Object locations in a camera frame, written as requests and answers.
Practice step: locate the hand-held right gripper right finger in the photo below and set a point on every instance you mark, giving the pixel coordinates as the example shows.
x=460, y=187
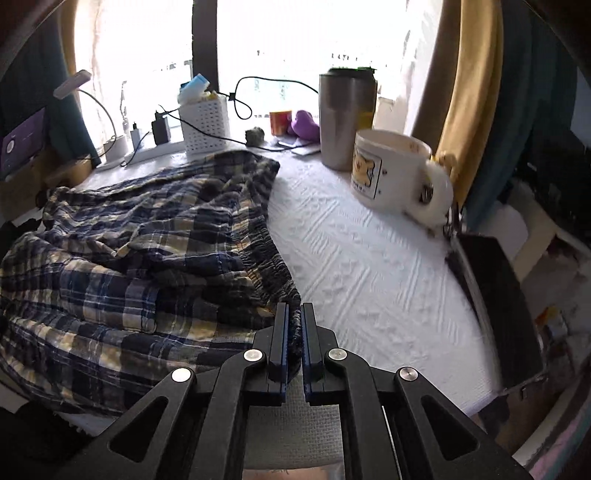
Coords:
x=308, y=332

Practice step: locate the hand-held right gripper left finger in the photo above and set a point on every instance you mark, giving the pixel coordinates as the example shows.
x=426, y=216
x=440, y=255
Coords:
x=284, y=332

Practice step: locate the blue plaid shirt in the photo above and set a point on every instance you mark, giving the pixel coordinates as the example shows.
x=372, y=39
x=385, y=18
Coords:
x=138, y=258

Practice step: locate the white textured bedspread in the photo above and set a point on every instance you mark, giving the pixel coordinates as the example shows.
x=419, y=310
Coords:
x=369, y=277

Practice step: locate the white bear print mug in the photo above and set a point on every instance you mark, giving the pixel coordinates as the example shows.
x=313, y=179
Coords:
x=388, y=170

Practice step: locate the white paper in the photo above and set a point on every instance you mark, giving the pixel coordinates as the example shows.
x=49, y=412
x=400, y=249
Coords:
x=300, y=147

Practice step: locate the black phone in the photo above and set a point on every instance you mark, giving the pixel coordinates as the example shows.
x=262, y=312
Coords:
x=498, y=314

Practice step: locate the small grey object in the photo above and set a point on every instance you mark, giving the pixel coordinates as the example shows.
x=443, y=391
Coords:
x=255, y=136

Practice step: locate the purple cloth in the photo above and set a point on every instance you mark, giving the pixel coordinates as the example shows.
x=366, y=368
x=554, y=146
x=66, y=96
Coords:
x=304, y=124

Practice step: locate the red can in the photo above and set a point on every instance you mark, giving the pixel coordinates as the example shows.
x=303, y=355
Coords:
x=279, y=123

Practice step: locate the steel tumbler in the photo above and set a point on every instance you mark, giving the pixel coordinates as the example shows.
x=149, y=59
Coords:
x=341, y=120

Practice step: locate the white perforated basket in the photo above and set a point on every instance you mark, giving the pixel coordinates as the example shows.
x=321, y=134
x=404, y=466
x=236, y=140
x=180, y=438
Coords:
x=203, y=124

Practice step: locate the white power strip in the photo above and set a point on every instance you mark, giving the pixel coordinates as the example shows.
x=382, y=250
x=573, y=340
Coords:
x=152, y=151

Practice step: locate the yellow bottle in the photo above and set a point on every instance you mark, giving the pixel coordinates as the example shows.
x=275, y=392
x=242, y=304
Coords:
x=368, y=115

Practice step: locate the black charger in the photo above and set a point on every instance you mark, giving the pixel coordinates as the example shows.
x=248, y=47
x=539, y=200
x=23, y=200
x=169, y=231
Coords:
x=161, y=129

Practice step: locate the white charger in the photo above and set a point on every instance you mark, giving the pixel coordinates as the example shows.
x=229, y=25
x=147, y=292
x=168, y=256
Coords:
x=137, y=137

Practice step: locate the blue tissue packet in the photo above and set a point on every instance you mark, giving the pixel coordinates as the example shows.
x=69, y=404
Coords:
x=196, y=85

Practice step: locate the cardboard box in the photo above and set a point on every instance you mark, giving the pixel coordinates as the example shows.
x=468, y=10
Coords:
x=64, y=173

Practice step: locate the pink cloth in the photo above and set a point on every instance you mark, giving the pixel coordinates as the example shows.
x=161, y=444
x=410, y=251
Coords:
x=563, y=457

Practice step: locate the yellow curtain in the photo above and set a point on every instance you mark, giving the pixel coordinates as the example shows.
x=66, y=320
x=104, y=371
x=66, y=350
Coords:
x=69, y=37
x=475, y=92

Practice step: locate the teal curtain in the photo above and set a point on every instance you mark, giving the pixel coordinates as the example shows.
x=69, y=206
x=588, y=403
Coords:
x=41, y=92
x=521, y=115

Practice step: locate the tablet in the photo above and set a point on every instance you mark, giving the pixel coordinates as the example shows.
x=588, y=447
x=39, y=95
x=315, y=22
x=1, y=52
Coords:
x=23, y=138

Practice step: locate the white desk lamp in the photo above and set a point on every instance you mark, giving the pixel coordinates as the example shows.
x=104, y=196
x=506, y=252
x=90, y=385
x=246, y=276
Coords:
x=71, y=84

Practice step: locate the dark window frame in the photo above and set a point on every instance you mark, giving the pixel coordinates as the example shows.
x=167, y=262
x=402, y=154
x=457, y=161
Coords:
x=204, y=41

